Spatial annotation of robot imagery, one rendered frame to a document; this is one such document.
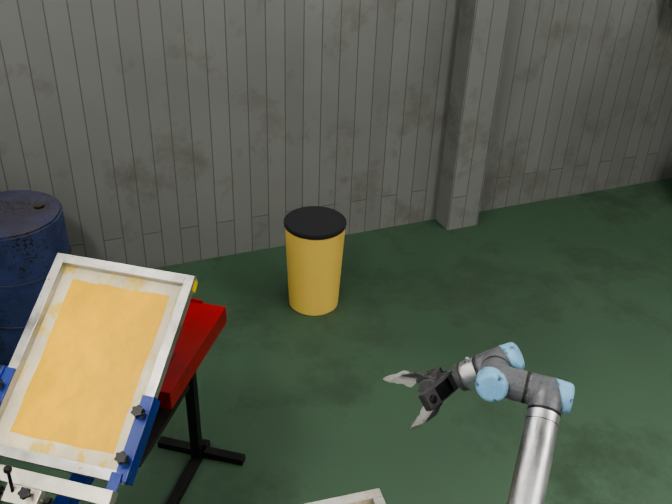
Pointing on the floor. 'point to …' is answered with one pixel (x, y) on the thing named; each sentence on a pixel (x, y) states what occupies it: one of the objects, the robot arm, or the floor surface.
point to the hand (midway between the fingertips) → (394, 405)
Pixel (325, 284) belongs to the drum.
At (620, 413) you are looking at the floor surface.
